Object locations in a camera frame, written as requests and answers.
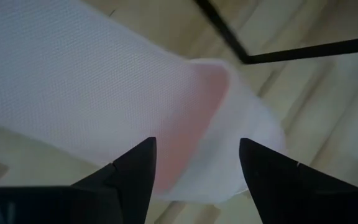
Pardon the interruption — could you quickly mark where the black metal frame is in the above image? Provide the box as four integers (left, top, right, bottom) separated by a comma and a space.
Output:
193, 0, 358, 65

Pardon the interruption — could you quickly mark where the pink rubber slide sandal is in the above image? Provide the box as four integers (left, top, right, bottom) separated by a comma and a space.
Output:
0, 0, 287, 205

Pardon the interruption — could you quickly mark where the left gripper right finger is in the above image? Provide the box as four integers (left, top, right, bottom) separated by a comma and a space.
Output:
239, 138, 358, 224

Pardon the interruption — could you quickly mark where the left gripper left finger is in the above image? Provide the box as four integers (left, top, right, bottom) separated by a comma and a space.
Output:
71, 136, 157, 224

